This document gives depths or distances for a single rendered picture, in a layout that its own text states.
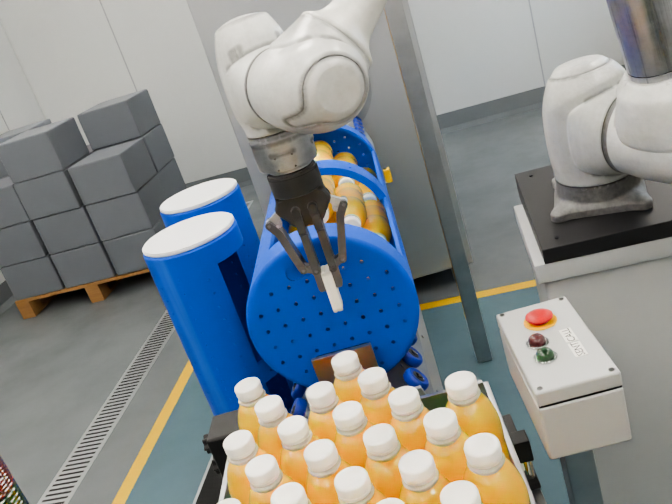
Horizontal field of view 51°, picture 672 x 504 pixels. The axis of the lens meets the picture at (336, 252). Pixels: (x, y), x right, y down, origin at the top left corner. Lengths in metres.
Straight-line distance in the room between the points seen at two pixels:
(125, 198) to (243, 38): 3.84
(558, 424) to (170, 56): 5.93
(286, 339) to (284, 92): 0.51
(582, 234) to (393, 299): 0.40
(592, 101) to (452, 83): 4.96
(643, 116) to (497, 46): 5.07
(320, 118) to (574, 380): 0.42
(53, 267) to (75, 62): 2.36
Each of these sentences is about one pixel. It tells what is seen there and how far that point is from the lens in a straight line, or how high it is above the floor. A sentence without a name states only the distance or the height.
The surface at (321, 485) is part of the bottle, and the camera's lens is 0.87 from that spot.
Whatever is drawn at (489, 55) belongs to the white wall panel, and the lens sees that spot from 6.25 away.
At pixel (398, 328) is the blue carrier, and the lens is 1.17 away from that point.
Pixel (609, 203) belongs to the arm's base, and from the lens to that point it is 1.42.
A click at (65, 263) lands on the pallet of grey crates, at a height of 0.32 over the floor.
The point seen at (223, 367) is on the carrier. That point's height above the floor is 0.66.
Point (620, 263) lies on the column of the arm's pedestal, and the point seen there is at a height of 0.97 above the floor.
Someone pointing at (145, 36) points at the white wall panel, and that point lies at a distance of 6.62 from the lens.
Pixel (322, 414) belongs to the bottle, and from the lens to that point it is 0.97.
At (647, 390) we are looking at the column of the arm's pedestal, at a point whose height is 0.67.
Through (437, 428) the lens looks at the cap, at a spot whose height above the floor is 1.11.
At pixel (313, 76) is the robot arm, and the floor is 1.51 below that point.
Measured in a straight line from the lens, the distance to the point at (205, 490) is 2.56.
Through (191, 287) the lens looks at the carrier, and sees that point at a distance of 2.00.
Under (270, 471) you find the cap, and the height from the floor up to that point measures 1.10.
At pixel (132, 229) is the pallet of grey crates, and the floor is 0.43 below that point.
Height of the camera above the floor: 1.61
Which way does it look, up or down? 22 degrees down
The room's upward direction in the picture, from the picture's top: 18 degrees counter-clockwise
